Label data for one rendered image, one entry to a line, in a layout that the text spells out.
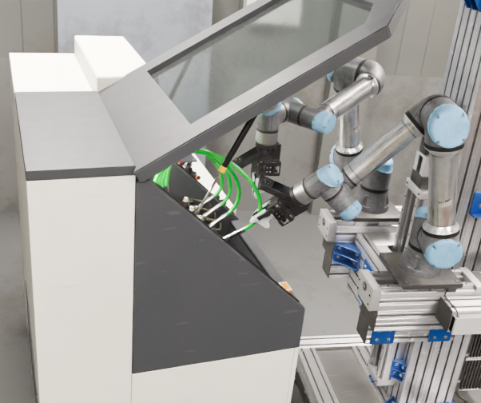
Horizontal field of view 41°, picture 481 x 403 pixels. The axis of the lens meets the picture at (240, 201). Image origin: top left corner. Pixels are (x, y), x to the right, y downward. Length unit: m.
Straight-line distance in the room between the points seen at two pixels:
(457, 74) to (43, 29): 2.82
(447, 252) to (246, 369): 0.77
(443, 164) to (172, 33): 2.57
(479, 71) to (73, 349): 1.58
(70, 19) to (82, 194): 2.58
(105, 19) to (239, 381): 2.63
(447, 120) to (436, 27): 3.03
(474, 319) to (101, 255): 1.27
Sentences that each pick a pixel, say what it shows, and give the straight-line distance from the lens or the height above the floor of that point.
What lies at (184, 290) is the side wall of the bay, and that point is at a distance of 1.95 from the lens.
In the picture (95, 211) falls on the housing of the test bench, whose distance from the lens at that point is 1.76.
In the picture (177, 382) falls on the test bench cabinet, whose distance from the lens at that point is 2.17.
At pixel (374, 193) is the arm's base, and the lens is 2.68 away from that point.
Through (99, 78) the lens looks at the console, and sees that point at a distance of 2.37.
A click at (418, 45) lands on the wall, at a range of 4.92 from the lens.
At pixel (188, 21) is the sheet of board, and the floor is 1.43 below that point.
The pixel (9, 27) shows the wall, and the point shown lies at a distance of 4.47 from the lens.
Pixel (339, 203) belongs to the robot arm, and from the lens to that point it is 2.01.
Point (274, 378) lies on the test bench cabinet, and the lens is 2.31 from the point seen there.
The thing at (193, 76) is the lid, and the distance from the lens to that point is 2.13.
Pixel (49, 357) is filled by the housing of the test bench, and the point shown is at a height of 0.91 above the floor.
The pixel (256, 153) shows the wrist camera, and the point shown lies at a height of 1.39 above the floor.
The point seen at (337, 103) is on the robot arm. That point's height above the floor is 1.57.
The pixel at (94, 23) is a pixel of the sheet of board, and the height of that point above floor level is 1.39.
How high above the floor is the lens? 2.16
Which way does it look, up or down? 25 degrees down
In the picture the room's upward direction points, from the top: 6 degrees clockwise
